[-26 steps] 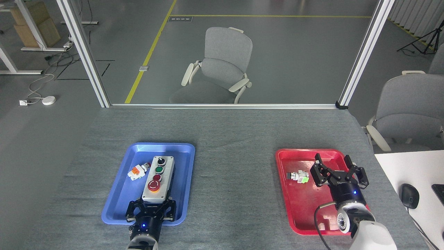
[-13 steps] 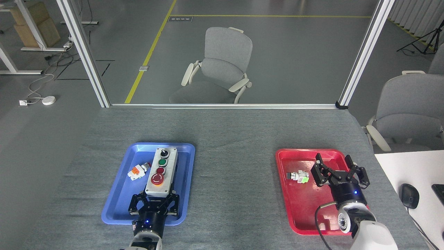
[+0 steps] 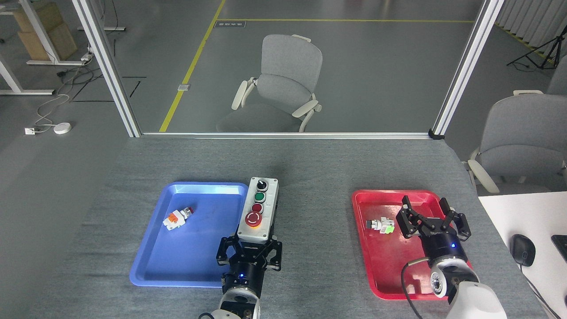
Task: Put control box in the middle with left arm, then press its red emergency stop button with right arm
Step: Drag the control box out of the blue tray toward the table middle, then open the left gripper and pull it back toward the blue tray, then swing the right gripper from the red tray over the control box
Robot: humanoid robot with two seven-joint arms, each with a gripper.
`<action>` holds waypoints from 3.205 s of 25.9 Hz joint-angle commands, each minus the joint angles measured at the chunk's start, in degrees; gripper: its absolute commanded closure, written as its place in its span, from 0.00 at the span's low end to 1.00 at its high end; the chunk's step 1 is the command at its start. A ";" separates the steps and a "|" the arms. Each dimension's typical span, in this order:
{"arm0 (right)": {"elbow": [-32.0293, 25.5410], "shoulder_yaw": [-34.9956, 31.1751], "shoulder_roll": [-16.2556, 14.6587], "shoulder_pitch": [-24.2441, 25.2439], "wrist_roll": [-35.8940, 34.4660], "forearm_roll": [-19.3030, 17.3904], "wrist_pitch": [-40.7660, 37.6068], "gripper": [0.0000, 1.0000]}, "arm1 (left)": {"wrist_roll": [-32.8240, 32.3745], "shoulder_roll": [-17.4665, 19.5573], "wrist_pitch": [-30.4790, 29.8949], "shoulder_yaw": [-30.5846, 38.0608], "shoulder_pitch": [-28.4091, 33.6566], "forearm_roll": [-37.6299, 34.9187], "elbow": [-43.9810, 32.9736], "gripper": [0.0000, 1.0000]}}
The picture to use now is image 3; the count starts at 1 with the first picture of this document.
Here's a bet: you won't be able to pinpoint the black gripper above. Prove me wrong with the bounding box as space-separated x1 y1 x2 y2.
216 236 283 297
396 195 471 267

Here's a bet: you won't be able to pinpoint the grey control box with buttons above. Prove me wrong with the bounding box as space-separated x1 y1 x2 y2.
236 177 280 245

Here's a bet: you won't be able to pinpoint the brown cardboard box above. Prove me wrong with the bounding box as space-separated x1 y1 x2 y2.
18 22 78 62
12 2 64 32

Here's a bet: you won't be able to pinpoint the blue plastic tray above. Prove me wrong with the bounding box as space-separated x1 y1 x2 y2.
129 182 250 288

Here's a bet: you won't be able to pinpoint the red plastic tray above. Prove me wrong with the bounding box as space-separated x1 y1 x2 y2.
352 190 479 301

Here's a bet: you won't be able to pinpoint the black computer mouse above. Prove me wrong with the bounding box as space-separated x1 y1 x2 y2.
509 234 536 267

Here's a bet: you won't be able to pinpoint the white side table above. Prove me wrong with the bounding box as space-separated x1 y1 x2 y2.
478 191 567 319

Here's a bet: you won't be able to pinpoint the grey office chair white arms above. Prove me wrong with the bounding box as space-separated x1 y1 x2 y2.
546 55 567 96
216 35 323 133
463 90 567 195

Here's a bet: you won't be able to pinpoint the black keyboard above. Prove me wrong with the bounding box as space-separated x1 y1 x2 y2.
551 235 567 263

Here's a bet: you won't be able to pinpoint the black tripod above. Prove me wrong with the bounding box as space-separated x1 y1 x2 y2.
506 35 567 70

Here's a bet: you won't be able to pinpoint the white corrugated curtain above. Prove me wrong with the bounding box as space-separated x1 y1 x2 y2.
495 0 567 58

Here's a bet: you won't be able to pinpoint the black push button switch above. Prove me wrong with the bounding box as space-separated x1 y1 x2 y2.
365 217 396 235

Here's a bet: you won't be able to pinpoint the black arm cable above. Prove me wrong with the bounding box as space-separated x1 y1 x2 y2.
400 257 431 319

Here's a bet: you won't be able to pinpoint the red push button switch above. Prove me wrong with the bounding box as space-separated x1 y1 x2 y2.
163 206 194 231

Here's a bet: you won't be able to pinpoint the silver aluminium rail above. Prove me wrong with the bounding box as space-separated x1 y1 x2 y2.
141 132 432 140

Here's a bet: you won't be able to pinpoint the black mouse cable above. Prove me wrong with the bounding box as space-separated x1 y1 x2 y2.
519 265 564 319

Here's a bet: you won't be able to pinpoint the silver aluminium post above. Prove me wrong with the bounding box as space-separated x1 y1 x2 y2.
431 0 505 138
71 0 142 138

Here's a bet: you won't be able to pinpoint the black floor cables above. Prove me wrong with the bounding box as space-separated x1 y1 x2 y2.
55 62 105 89

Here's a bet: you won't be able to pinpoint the white floor cable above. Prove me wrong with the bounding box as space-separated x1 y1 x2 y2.
35 60 91 132

